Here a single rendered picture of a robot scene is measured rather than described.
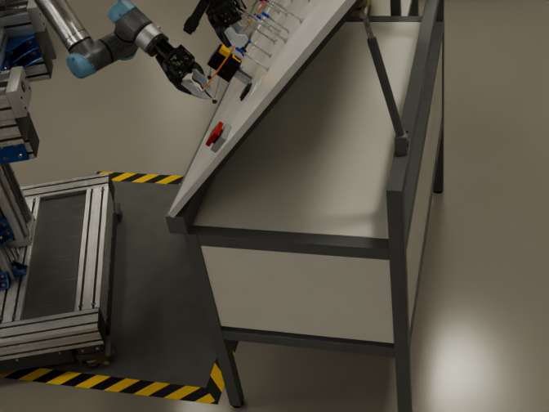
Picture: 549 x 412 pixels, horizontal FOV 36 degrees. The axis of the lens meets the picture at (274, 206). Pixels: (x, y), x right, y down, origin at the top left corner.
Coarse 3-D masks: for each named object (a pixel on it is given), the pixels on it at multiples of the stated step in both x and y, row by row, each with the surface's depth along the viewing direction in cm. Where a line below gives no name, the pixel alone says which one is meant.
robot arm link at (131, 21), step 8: (120, 0) 232; (128, 0) 234; (112, 8) 232; (120, 8) 231; (128, 8) 232; (136, 8) 233; (112, 16) 233; (120, 16) 231; (128, 16) 231; (136, 16) 231; (144, 16) 233; (120, 24) 232; (128, 24) 231; (136, 24) 231; (144, 24) 231; (120, 32) 235; (128, 32) 232; (136, 32) 231; (128, 40) 237
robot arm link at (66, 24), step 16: (48, 0) 233; (64, 0) 235; (48, 16) 234; (64, 16) 233; (64, 32) 234; (80, 32) 234; (80, 48) 234; (96, 48) 235; (80, 64) 233; (96, 64) 235
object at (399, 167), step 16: (432, 0) 270; (432, 16) 263; (432, 32) 259; (416, 48) 251; (416, 64) 244; (416, 80) 238; (416, 96) 232; (416, 112) 227; (400, 144) 212; (400, 160) 213; (400, 176) 208; (400, 192) 204; (400, 208) 208; (400, 224) 211; (400, 240) 215
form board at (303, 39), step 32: (288, 0) 257; (320, 0) 202; (352, 0) 173; (256, 32) 289; (320, 32) 179; (256, 64) 241; (288, 64) 191; (224, 96) 265; (256, 96) 206; (192, 192) 220
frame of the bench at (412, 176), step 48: (432, 48) 286; (432, 192) 296; (192, 240) 233; (240, 240) 228; (288, 240) 225; (336, 240) 223; (384, 240) 220; (240, 336) 257; (288, 336) 252; (240, 384) 280
